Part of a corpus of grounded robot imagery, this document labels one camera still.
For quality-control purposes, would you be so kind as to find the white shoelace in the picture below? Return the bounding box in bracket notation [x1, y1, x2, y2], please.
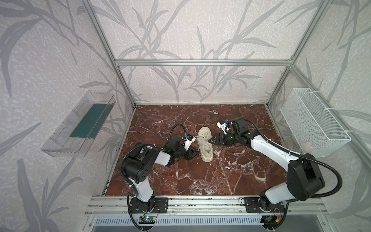
[196, 130, 213, 146]

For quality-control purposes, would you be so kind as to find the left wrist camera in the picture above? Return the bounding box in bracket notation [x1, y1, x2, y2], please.
[184, 134, 196, 151]

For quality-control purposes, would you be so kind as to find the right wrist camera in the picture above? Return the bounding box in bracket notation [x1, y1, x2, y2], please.
[217, 120, 233, 134]

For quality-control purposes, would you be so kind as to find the aluminium frame cage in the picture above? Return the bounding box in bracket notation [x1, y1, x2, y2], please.
[81, 0, 371, 175]

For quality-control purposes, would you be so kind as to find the green lit circuit board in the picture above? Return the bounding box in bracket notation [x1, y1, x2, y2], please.
[138, 216, 157, 224]

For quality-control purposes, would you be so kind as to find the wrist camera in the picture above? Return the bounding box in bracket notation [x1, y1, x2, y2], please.
[184, 134, 196, 151]
[217, 120, 233, 134]

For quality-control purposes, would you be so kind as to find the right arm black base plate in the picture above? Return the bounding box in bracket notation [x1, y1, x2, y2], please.
[241, 196, 285, 213]

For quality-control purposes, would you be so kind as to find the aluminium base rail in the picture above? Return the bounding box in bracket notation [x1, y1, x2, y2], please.
[78, 195, 337, 232]

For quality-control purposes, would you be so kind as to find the right wiring connector bundle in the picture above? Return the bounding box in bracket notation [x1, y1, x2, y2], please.
[260, 216, 282, 225]

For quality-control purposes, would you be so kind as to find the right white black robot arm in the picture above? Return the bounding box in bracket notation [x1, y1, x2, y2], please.
[208, 118, 343, 212]

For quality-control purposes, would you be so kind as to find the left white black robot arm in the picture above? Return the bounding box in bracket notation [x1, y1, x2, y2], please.
[119, 124, 199, 212]

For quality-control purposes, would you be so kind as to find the pink object in basket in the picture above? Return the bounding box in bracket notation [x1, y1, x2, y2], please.
[301, 142, 317, 154]

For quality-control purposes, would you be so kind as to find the white wire mesh basket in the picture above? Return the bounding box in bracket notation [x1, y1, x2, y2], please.
[280, 88, 351, 158]

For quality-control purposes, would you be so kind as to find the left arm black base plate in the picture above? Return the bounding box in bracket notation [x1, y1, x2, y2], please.
[128, 197, 169, 214]

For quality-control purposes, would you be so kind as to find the clear plastic wall bin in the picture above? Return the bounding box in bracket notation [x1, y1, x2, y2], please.
[41, 90, 116, 158]

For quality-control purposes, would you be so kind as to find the cream white sneaker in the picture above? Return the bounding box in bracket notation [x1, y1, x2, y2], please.
[199, 127, 214, 162]

